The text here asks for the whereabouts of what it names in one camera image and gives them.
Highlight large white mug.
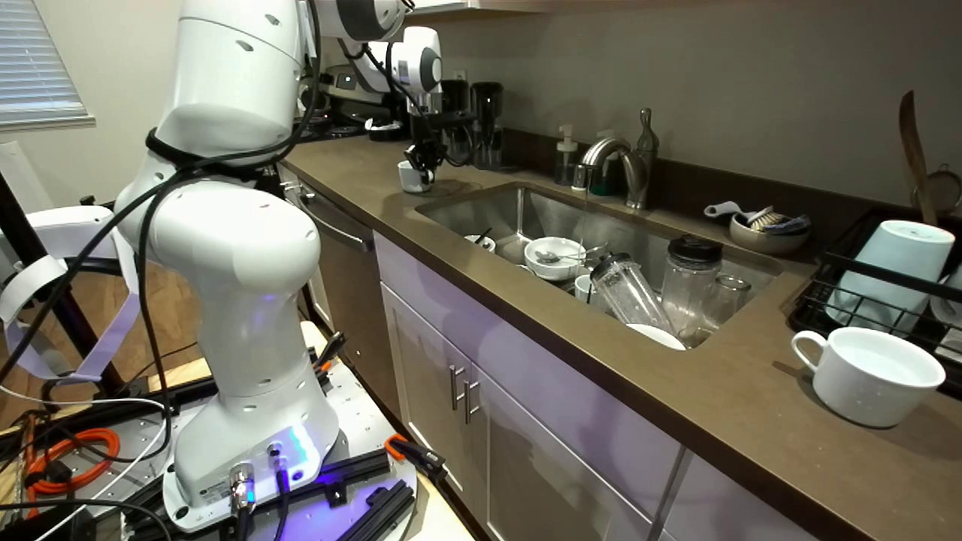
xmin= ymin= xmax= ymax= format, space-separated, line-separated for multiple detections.
xmin=786 ymin=323 xmax=950 ymax=432

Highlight small white mug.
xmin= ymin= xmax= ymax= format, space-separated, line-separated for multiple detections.
xmin=395 ymin=159 xmax=436 ymax=199

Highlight round metal strainer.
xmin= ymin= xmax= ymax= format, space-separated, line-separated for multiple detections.
xmin=927 ymin=164 xmax=962 ymax=219

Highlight white scoop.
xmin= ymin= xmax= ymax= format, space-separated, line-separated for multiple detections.
xmin=699 ymin=199 xmax=744 ymax=226

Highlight orange black clamp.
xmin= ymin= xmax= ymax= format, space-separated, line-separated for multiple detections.
xmin=381 ymin=429 xmax=452 ymax=488
xmin=306 ymin=328 xmax=351 ymax=386

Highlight stainless steel sink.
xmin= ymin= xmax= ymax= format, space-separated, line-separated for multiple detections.
xmin=414 ymin=176 xmax=792 ymax=355

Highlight silver countertop appliance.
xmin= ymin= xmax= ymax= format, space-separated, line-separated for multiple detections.
xmin=296 ymin=92 xmax=405 ymax=142

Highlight wide glass jar black lid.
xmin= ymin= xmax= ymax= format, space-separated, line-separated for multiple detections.
xmin=659 ymin=235 xmax=726 ymax=328

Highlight white plate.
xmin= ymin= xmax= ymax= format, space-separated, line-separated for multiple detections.
xmin=626 ymin=317 xmax=691 ymax=355

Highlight tiny white cup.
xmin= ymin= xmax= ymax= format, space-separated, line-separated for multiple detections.
xmin=572 ymin=267 xmax=603 ymax=307

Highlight black tumbler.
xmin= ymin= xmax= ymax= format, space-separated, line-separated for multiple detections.
xmin=466 ymin=82 xmax=507 ymax=168

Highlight clear glass tumbler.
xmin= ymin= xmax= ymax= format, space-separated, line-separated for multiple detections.
xmin=714 ymin=271 xmax=757 ymax=323

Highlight dishwasher with bar handle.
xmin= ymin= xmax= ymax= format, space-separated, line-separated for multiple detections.
xmin=282 ymin=168 xmax=404 ymax=404

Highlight orange cable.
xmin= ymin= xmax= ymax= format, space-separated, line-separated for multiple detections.
xmin=21 ymin=424 xmax=126 ymax=505

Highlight black dish rack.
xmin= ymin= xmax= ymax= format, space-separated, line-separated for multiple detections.
xmin=786 ymin=203 xmax=962 ymax=397

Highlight white bowl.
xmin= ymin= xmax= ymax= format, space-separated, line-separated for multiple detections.
xmin=520 ymin=235 xmax=589 ymax=284

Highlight sink base cabinets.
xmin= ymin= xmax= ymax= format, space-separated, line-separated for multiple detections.
xmin=370 ymin=232 xmax=816 ymax=541

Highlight black tripod leg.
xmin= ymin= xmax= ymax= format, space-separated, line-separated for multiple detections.
xmin=0 ymin=175 xmax=132 ymax=397

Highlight pale blue container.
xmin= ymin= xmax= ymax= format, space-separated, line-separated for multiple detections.
xmin=826 ymin=216 xmax=958 ymax=337

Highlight window blind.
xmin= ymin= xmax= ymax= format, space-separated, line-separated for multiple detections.
xmin=0 ymin=0 xmax=95 ymax=128

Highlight black extrusion bar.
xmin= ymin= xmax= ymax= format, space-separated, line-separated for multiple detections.
xmin=250 ymin=448 xmax=395 ymax=508
xmin=335 ymin=478 xmax=419 ymax=541

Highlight steel kitchen faucet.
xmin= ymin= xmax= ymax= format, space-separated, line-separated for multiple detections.
xmin=573 ymin=104 xmax=662 ymax=212

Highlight wooden spatula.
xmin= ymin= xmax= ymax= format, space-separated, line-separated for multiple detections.
xmin=893 ymin=88 xmax=941 ymax=226

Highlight long metal cabinet handle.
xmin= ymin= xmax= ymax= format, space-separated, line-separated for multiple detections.
xmin=646 ymin=446 xmax=696 ymax=541

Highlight white curved frame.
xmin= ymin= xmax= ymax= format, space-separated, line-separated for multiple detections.
xmin=0 ymin=203 xmax=144 ymax=386

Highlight sponge holder dish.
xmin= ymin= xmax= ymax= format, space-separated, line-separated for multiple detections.
xmin=726 ymin=203 xmax=816 ymax=255

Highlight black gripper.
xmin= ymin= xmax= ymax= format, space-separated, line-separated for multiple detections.
xmin=405 ymin=104 xmax=452 ymax=182

